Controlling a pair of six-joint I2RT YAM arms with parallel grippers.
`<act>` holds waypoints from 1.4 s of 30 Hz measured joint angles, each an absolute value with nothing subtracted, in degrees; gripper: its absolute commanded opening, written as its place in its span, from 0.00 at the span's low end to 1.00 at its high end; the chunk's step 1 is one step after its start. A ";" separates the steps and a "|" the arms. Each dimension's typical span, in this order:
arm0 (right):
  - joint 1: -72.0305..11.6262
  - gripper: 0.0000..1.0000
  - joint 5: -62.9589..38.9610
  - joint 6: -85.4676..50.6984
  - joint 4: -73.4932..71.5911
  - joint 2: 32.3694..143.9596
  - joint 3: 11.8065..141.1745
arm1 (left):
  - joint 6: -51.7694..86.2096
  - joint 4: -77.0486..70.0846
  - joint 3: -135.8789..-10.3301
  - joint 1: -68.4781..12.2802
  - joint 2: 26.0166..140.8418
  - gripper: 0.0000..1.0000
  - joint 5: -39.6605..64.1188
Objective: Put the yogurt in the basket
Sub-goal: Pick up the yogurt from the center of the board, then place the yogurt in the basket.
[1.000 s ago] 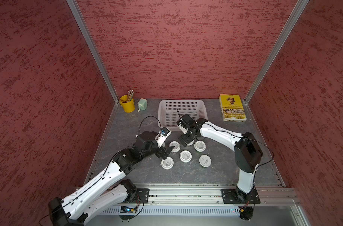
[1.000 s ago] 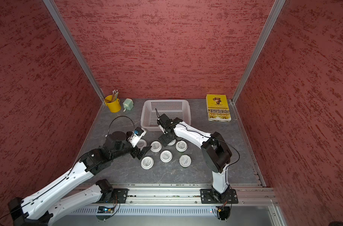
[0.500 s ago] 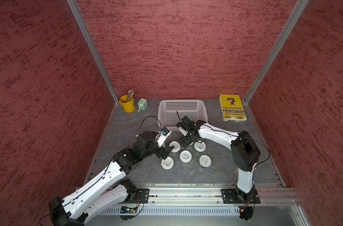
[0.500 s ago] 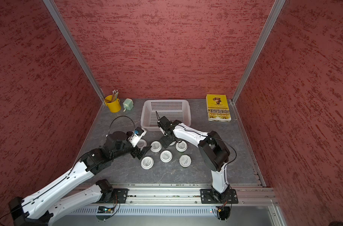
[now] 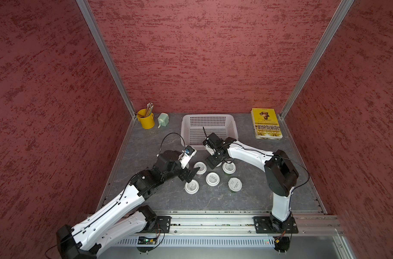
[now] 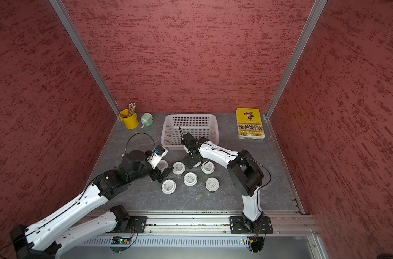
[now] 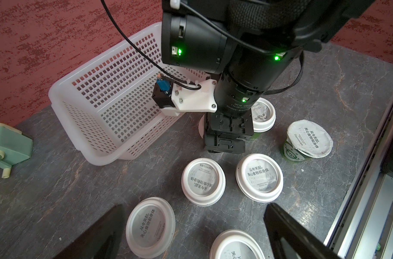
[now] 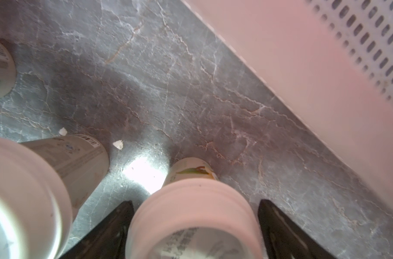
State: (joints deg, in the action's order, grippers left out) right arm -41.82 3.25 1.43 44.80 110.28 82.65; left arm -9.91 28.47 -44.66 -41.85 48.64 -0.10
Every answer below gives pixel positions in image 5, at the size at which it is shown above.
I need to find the white perforated plastic basket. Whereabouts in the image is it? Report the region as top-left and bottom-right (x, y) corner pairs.
(181, 114), (239, 150)

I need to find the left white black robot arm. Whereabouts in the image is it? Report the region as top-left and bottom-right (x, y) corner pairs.
(56, 146), (198, 259)

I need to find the yogurt cup bottom right green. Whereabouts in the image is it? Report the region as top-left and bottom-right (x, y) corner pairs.
(228, 178), (242, 192)

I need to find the yellow pencil cup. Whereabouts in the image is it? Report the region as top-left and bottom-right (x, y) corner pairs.
(137, 109), (155, 130)

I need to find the yellow book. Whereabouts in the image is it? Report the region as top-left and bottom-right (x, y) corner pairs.
(251, 108), (283, 140)

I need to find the pencils bunch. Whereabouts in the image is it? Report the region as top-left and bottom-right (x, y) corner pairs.
(144, 103), (153, 118)

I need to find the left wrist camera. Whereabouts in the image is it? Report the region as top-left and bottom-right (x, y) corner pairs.
(179, 145), (196, 169)

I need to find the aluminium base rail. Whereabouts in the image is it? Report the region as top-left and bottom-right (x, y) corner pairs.
(155, 210), (345, 236)

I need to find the left aluminium corner post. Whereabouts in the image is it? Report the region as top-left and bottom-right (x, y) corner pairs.
(76, 0), (136, 119)

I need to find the aluminium corner post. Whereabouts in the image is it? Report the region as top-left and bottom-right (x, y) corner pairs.
(280, 0), (354, 120)
(76, 0), (136, 119)

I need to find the right aluminium corner post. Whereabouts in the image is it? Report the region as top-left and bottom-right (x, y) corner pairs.
(280, 0), (354, 120)

